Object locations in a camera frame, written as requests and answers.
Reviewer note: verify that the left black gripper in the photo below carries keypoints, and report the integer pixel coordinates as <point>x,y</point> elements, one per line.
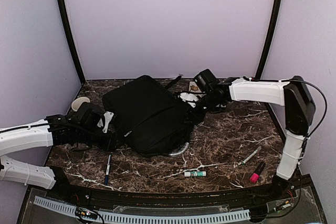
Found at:
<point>109,144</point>

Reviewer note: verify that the black student bag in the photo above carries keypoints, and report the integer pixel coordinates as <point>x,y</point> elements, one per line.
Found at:
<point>148,118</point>

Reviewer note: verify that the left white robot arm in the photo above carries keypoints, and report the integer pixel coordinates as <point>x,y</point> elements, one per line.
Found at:
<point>24,137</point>

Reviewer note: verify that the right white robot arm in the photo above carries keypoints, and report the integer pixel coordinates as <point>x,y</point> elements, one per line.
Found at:
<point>292,94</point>

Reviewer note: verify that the floral square plate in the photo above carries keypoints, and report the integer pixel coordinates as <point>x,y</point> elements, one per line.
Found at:
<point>194,89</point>

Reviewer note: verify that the beige ceramic mug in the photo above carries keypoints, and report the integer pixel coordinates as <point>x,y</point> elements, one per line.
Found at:
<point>78,102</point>

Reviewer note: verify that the clear tape roll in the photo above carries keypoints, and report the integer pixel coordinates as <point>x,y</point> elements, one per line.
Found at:
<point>180,150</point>

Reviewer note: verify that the blue ballpoint pen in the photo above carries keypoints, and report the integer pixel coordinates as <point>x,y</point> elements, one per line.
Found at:
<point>106,178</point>

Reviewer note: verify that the thin white green pen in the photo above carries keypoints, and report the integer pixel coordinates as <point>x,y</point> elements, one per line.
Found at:
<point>250,156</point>

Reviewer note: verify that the green white glue stick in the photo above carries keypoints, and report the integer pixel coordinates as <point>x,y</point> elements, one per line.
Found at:
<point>195,174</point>

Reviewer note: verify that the small circuit board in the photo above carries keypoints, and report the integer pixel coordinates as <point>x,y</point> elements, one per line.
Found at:
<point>85,213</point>

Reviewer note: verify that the pink black highlighter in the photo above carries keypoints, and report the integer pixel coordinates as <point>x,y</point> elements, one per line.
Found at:
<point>256,174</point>

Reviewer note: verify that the grey slotted cable duct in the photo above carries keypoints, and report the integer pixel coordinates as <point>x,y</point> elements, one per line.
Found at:
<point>112,217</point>

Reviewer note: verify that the black front rail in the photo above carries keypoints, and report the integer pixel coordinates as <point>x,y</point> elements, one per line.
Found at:
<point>98,198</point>

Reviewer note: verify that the right black frame post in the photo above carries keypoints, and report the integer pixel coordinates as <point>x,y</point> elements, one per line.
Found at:
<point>268,39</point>

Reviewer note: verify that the black frame post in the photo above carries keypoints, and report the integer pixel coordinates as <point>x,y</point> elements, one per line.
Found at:
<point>70,40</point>
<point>268,39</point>

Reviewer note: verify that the left black frame post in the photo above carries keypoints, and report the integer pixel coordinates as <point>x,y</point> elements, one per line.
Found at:
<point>70,40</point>

